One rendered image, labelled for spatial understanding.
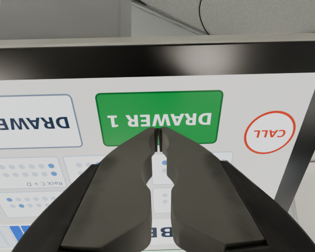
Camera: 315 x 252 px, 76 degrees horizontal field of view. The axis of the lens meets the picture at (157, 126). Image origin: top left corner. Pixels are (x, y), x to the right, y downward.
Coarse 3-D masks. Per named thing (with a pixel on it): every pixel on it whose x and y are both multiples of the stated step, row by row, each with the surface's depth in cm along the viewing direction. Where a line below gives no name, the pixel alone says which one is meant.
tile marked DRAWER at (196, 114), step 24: (96, 96) 15; (120, 96) 15; (144, 96) 15; (168, 96) 15; (192, 96) 15; (216, 96) 15; (120, 120) 16; (144, 120) 16; (168, 120) 16; (192, 120) 16; (216, 120) 16
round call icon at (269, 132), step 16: (256, 112) 15; (272, 112) 16; (288, 112) 16; (256, 128) 16; (272, 128) 16; (288, 128) 16; (240, 144) 17; (256, 144) 17; (272, 144) 17; (288, 144) 17
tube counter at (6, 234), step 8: (0, 224) 21; (8, 224) 21; (16, 224) 21; (24, 224) 21; (0, 232) 22; (8, 232) 22; (16, 232) 22; (0, 240) 23; (8, 240) 23; (16, 240) 23; (0, 248) 23; (8, 248) 23
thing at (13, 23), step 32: (0, 0) 26; (32, 0) 26; (64, 0) 26; (96, 0) 26; (128, 0) 35; (0, 32) 25; (32, 32) 25; (64, 32) 25; (96, 32) 25; (128, 32) 34
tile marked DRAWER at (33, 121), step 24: (0, 96) 14; (24, 96) 14; (48, 96) 15; (72, 96) 15; (0, 120) 15; (24, 120) 15; (48, 120) 15; (72, 120) 16; (0, 144) 16; (24, 144) 16; (48, 144) 17; (72, 144) 17
